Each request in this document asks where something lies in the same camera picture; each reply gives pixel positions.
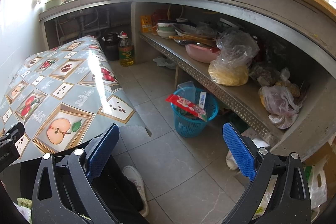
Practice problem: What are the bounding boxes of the yellow gas hose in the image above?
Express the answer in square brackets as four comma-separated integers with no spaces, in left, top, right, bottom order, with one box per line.
[166,3,185,21]

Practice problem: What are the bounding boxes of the concrete kitchen counter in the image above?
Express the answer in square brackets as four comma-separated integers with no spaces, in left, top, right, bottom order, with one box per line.
[39,0,335,75]

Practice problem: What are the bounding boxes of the clear plastic packaging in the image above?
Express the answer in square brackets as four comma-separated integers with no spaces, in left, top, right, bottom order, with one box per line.
[176,81,196,101]

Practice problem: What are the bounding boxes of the blue white carton box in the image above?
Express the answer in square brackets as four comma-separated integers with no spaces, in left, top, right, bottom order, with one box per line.
[198,92,207,109]

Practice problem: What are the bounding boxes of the orange seasoning packet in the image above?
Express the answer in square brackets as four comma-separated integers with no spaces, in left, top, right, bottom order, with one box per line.
[140,15,153,33]

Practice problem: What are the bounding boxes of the bag of yellow noodles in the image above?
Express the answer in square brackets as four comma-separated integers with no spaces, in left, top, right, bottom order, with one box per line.
[208,27,259,86]

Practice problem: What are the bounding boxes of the green fuzzy cloth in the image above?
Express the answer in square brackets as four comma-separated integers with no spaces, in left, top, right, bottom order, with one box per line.
[15,198,32,224]

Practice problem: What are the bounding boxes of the blue plastic waste basket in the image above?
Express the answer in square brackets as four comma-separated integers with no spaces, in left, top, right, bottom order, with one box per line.
[166,87,219,138]

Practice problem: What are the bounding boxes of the white shoe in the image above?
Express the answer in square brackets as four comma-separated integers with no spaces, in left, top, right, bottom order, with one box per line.
[122,165,149,217]

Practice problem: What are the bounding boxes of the dark greens in bag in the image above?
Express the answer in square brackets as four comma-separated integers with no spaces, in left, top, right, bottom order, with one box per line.
[249,62,280,86]

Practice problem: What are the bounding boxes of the pink white sack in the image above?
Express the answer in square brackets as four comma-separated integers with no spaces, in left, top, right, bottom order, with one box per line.
[226,130,270,171]

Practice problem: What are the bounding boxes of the cooking oil bottle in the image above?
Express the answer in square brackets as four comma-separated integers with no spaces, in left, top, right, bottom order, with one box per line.
[118,31,134,67]

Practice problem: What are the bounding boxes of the green bowl on counter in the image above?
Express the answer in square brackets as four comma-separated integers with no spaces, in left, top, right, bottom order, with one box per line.
[45,0,64,10]

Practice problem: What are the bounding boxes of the wooden spatula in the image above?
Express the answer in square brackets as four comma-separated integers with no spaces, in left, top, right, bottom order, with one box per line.
[169,35,217,47]

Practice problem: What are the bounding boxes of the fruit pattern tablecloth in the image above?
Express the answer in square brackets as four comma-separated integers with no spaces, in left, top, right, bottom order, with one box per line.
[1,36,151,162]

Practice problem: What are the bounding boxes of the dark soy sauce jug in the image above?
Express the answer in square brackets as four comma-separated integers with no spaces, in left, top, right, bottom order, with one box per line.
[101,32,120,61]

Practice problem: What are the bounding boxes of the stack of white bowls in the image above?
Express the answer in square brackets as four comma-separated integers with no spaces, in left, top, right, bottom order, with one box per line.
[157,19,177,39]

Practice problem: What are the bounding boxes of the white plastic bag bundle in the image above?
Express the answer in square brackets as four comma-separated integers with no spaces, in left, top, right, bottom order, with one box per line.
[257,68,301,130]

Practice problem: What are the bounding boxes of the pink plastic basin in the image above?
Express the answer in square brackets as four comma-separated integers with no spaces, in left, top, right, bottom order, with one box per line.
[185,44,220,64]

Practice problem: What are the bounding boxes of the red snack pouch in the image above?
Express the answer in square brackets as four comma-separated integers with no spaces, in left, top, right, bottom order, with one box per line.
[165,94,208,122]

